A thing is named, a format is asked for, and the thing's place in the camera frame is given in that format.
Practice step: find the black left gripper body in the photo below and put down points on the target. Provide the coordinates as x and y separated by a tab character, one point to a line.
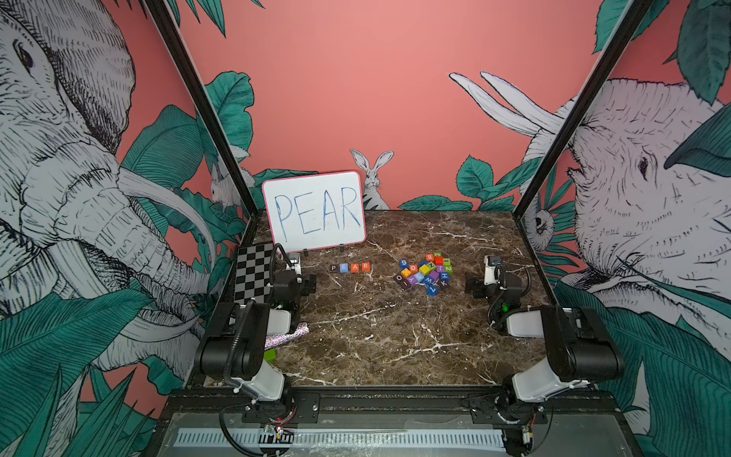
305	285

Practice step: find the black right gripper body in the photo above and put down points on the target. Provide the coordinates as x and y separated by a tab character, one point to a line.
482	290

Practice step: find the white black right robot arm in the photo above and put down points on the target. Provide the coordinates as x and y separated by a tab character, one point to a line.
580	352

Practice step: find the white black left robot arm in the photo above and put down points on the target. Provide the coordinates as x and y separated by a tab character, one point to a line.
233	349

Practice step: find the black white checkerboard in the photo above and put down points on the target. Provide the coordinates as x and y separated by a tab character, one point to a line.
253	273

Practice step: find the glittery purple tube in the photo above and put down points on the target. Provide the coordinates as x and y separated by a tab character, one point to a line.
274	341

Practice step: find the pink framed whiteboard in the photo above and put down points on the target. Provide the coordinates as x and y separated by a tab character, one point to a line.
316	211

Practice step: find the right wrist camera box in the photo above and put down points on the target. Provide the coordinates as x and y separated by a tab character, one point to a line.
494	270

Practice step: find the black mounting rail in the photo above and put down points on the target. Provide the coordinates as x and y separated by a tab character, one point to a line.
484	405

